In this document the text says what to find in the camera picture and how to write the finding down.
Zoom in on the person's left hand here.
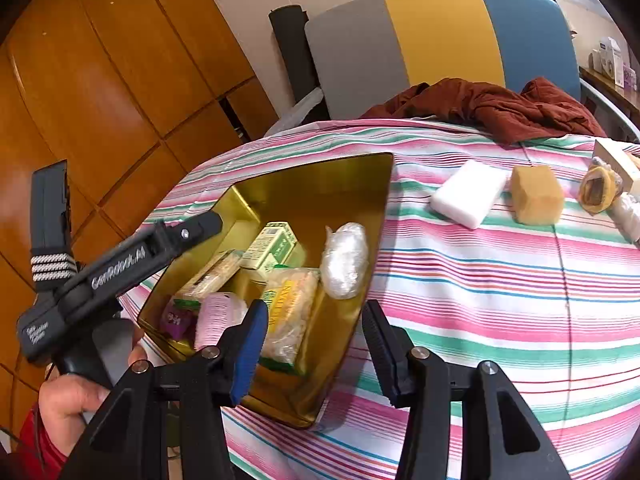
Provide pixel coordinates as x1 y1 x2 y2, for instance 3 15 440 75
37 327 149 456

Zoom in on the green and white carton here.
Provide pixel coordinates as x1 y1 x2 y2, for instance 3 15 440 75
240 221 298 271

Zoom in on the person's left forearm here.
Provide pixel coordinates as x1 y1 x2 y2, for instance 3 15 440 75
0 405 68 480

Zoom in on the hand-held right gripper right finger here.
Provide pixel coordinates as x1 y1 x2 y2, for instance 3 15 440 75
361 300 571 480

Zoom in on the gold metal tin box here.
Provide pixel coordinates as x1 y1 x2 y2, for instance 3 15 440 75
136 152 396 431

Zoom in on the pink green striped cloth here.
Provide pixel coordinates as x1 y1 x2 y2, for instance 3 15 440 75
117 117 640 480

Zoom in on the yellow round wrapped item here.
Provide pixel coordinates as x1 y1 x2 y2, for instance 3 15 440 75
577 165 623 213

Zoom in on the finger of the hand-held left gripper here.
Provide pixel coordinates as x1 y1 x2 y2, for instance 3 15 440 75
152 211 224 266

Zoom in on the yellow food packet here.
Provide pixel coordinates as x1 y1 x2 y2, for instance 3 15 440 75
257 267 321 376

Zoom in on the purple sachet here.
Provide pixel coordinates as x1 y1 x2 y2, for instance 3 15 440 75
160 297 201 343

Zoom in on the wooden wardrobe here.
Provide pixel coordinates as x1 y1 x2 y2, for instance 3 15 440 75
0 0 281 426

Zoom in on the red-brown jacket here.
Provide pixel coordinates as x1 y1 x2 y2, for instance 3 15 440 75
360 76 608 146

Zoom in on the white plastic wrapped rail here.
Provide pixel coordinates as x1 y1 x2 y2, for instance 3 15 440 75
262 87 326 136

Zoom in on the white wrapped item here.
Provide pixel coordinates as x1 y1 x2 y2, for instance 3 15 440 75
612 192 640 246

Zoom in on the wooden desk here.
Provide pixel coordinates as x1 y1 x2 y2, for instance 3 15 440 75
580 65 640 116

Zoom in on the tan cracker packet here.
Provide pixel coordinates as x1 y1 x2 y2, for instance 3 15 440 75
177 250 246 301

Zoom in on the grey metal rail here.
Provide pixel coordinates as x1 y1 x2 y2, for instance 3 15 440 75
580 79 640 143

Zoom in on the yellow sponge block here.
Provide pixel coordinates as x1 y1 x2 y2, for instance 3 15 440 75
510 164 566 226

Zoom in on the grey yellow blue chair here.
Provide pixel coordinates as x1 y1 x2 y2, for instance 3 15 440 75
304 0 583 121

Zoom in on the beige cardboard box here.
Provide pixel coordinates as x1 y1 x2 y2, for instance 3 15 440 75
592 137 640 196

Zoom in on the white sponge block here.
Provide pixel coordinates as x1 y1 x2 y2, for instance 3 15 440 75
430 160 511 231

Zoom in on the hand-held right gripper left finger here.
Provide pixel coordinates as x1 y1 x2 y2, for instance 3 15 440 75
60 299 269 480

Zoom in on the white box on desk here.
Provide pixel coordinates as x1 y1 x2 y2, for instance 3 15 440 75
591 36 623 79

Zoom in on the clear plastic bundle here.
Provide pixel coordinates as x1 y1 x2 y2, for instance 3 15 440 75
320 222 370 301

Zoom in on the pink packet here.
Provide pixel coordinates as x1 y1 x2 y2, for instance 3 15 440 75
194 292 251 351

